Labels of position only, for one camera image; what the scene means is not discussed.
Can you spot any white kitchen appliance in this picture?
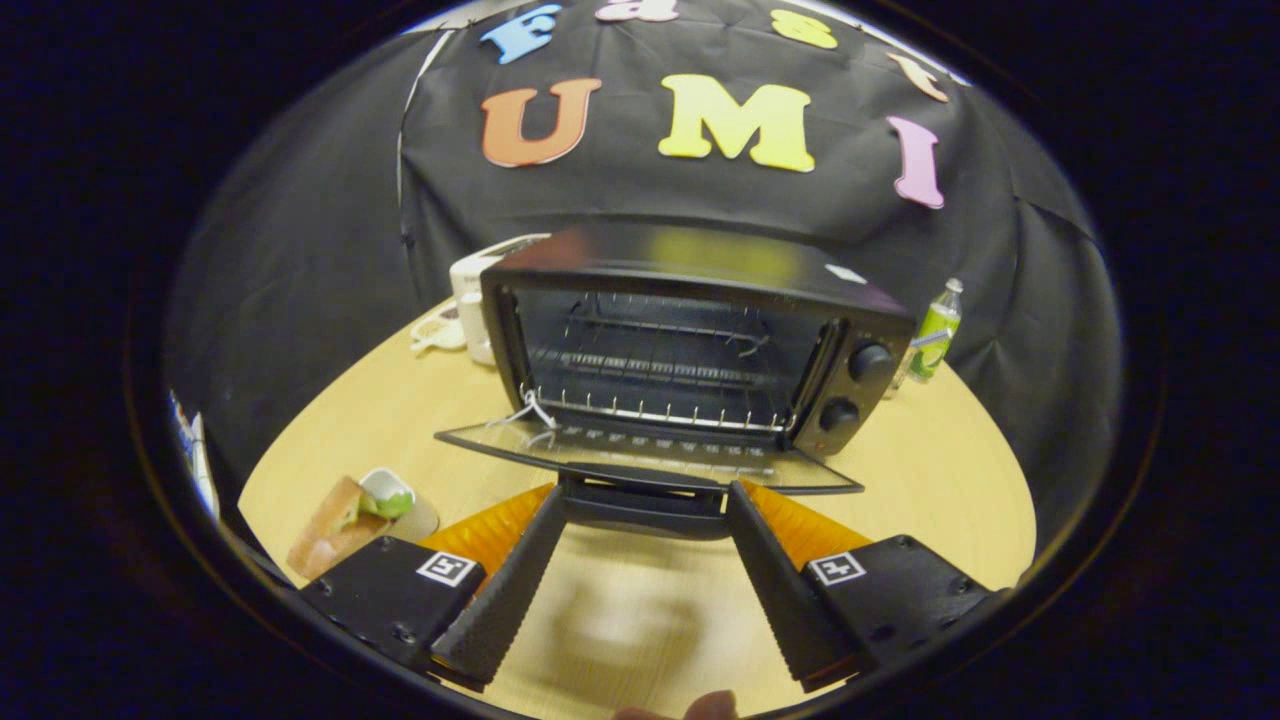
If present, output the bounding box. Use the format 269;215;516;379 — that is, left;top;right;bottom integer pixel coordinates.
450;233;551;366

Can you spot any black backdrop cloth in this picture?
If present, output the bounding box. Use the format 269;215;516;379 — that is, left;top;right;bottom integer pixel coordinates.
165;0;1121;551

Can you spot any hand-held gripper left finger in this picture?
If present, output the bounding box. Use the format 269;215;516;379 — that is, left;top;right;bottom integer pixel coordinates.
298;484;569;693

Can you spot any metal oven rack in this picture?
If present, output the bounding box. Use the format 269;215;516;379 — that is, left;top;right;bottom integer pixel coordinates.
520;295;801;436

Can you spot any black toaster oven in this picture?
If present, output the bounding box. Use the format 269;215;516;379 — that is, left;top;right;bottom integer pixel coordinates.
435;222;916;541

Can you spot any toy sandwich with lettuce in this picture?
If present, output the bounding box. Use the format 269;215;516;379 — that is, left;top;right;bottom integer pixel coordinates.
287;467;441;583

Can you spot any green label drink bottle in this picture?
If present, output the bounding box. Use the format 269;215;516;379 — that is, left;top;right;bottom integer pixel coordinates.
908;278;964;384

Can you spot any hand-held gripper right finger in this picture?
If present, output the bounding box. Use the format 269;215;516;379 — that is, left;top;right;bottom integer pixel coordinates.
726;480;1006;694

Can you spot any white panel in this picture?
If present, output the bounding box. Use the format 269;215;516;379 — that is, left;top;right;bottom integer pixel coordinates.
170;390;221;521

